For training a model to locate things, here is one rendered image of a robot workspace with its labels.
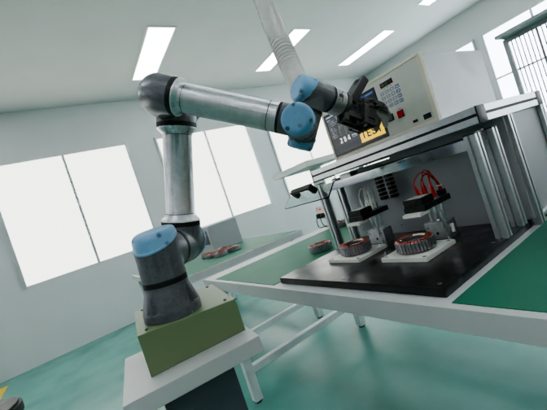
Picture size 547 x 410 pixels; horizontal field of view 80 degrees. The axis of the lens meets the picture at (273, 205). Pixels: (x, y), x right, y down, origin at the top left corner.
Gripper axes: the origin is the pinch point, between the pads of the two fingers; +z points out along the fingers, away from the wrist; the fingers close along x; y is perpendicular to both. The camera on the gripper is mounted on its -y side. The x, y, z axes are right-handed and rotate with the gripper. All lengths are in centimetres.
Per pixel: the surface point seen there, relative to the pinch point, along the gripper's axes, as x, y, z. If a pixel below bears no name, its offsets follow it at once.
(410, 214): 3.2, 31.5, 5.0
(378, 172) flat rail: -8.1, 15.5, 4.6
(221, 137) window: -468, -191, 114
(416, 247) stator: 7.1, 41.9, 1.6
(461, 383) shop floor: -28, 95, 78
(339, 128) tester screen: -22.1, -4.4, -0.8
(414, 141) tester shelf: 7.3, 10.1, 2.7
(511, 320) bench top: 36, 57, -15
